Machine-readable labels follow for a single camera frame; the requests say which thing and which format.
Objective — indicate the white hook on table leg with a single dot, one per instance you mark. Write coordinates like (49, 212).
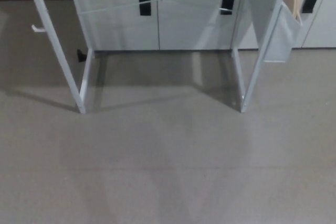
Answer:
(36, 28)

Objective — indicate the white metal table leg frame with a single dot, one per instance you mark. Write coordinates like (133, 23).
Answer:
(55, 51)
(252, 87)

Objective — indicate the white fabric hanging pouch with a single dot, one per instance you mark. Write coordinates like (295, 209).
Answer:
(282, 35)

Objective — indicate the white hanging panel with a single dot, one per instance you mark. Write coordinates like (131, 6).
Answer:
(261, 3)

